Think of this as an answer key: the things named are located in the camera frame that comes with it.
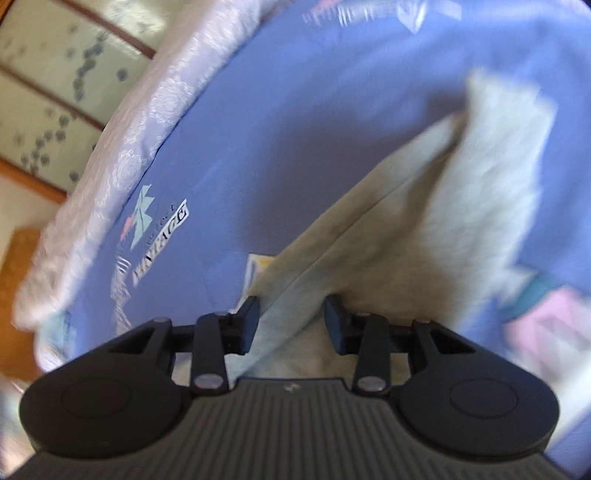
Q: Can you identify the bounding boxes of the blue printed bed sheet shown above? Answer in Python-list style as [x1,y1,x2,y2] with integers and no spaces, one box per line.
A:
[39,1,590,443]

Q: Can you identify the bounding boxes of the wooden frosted glass wardrobe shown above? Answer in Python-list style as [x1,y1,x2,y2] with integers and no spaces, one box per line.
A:
[1,0,184,202]

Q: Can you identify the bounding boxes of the grey sweat pants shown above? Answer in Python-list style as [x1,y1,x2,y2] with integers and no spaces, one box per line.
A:
[226,70,557,380]

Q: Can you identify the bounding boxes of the wooden headboard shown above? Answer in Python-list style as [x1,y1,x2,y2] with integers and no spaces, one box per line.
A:
[0,225,47,384]

